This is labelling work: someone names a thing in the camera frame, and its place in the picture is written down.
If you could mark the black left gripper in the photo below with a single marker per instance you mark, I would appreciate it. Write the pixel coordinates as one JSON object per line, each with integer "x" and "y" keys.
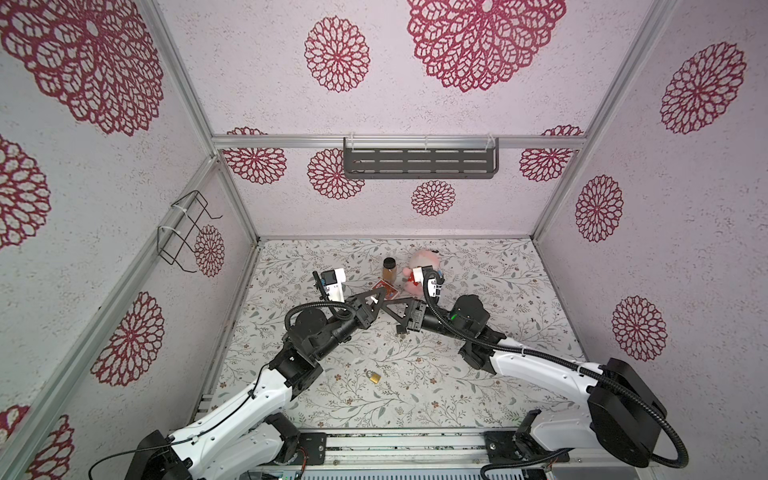
{"x": 363, "y": 309}

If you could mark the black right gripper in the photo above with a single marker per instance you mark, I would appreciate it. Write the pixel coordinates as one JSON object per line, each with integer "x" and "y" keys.
{"x": 417, "y": 317}

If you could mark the small brass padlock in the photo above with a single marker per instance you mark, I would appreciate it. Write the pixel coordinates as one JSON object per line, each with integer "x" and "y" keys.
{"x": 374, "y": 377}

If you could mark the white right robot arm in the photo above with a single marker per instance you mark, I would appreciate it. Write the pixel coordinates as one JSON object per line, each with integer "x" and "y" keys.
{"x": 618, "y": 412}

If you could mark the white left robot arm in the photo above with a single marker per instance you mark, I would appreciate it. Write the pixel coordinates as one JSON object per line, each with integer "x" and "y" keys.
{"x": 250, "y": 428}

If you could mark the red playing card box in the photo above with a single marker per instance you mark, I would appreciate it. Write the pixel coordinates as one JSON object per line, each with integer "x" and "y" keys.
{"x": 391, "y": 292}

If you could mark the amber spice jar black lid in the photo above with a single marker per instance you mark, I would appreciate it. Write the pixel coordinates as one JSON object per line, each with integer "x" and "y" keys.
{"x": 389, "y": 270}

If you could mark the pink plush toy red dress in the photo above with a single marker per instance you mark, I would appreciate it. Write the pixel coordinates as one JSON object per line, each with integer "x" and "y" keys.
{"x": 421, "y": 258}

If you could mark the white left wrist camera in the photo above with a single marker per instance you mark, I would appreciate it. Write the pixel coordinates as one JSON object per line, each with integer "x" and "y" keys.
{"x": 329, "y": 283}

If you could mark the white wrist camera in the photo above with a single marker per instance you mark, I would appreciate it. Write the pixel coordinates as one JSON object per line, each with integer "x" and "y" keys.
{"x": 430, "y": 280}
{"x": 329, "y": 283}

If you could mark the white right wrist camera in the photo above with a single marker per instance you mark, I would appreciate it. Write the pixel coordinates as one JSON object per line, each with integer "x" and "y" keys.
{"x": 430, "y": 280}

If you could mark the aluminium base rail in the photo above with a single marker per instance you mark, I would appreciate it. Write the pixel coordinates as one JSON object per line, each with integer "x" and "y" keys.
{"x": 423, "y": 453}

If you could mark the dark grey wall shelf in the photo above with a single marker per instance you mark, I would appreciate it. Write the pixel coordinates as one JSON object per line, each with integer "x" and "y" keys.
{"x": 424, "y": 163}

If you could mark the black wire wall rack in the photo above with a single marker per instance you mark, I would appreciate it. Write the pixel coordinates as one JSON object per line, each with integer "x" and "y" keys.
{"x": 193, "y": 243}

